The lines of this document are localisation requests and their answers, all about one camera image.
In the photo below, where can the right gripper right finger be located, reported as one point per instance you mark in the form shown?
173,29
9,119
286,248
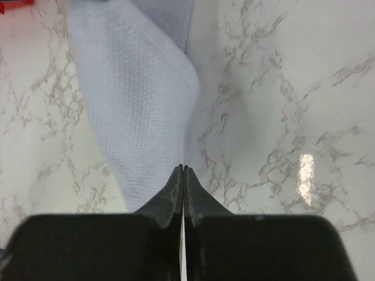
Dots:
197,201

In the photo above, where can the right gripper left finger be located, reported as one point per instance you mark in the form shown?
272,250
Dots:
166,203

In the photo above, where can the red plastic tray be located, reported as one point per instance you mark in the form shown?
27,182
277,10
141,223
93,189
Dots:
14,4

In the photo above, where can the light blue towel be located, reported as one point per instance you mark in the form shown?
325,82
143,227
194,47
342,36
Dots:
139,87

